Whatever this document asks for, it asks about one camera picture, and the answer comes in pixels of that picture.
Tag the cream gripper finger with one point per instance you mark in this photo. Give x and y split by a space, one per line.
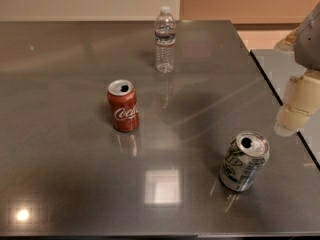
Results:
301 100
286 44

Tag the silver green 7up can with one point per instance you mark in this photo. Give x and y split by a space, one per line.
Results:
246 156

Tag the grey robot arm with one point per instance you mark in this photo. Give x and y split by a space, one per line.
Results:
307 44

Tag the red Coca-Cola can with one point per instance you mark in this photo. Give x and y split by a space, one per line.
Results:
122 99

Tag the clear plastic water bottle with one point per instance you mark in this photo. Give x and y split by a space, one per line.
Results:
165 40

